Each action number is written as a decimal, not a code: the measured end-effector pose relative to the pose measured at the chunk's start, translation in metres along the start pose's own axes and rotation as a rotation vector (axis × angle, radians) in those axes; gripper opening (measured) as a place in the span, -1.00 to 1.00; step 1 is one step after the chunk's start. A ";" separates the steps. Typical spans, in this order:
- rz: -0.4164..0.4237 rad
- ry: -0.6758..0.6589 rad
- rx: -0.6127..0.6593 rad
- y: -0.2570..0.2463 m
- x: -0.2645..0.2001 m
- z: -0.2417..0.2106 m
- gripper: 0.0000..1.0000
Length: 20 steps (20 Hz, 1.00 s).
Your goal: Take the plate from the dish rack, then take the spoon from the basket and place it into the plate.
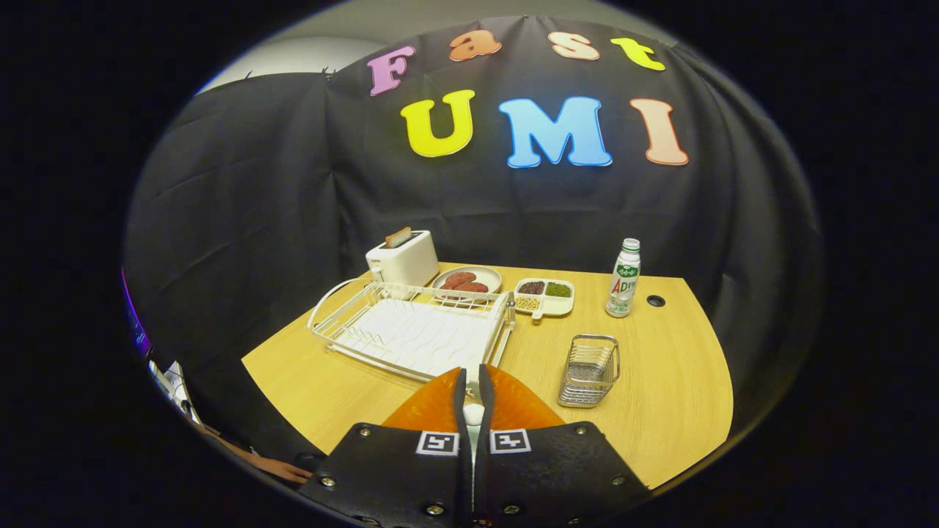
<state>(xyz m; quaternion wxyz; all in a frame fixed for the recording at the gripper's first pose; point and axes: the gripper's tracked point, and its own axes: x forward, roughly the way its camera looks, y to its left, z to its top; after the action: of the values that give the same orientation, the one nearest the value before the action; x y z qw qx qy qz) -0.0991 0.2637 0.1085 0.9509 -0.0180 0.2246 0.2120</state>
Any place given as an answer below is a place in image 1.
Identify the white wire dish rack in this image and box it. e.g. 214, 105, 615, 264
307, 277, 516, 384

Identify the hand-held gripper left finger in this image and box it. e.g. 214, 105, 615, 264
299, 367, 470, 528

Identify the black backdrop cloth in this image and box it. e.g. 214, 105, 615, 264
121, 15, 826, 470

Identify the white plastic drink bottle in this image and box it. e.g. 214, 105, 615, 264
605, 238, 641, 319

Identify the white drain tray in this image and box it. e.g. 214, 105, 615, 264
330, 297, 503, 381

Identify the beige round plate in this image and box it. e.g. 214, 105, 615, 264
431, 265, 503, 305

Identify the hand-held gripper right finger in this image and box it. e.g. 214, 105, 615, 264
475, 364, 652, 528

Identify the white toaster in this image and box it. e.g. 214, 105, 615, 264
365, 230, 439, 287

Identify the metal wire basket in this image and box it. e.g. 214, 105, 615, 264
557, 334, 621, 408

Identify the spoon with blue patterned handle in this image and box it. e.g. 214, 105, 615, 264
462, 402, 486, 514

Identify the white divided tray with beans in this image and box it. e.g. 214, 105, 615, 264
512, 277, 575, 322

